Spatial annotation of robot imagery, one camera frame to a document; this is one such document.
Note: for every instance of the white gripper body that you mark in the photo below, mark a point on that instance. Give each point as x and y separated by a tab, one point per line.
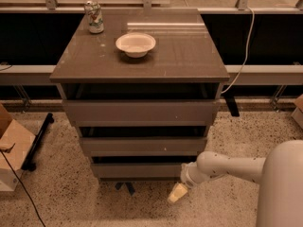
188	176

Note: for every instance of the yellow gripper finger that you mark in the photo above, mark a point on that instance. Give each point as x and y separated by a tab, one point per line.
178	191

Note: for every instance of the grey bottom drawer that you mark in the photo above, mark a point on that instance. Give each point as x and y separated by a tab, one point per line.
137	171

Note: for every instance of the grey drawer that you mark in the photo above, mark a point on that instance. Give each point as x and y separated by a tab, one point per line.
142	146
85	113
137	171

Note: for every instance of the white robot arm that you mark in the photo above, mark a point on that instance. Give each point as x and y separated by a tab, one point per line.
279	176

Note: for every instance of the grey middle drawer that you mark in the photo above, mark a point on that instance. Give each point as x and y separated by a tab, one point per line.
142	146

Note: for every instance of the grey drawer cabinet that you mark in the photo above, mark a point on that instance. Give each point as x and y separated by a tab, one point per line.
183	66

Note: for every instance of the grey top drawer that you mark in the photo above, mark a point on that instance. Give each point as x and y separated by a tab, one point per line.
85	113

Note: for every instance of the black table leg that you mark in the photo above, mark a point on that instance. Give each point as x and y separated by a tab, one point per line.
231	103

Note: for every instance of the cardboard box right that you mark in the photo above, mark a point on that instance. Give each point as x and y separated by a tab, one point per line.
297	114

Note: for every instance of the cardboard box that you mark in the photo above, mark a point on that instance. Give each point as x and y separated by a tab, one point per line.
297	114
16	141

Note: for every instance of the white paper bowl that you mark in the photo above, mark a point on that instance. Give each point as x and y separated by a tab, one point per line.
136	45

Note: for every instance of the black bar stand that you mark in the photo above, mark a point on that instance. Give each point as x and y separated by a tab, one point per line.
28	163

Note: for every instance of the cardboard box left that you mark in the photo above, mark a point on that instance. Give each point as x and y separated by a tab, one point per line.
16	141

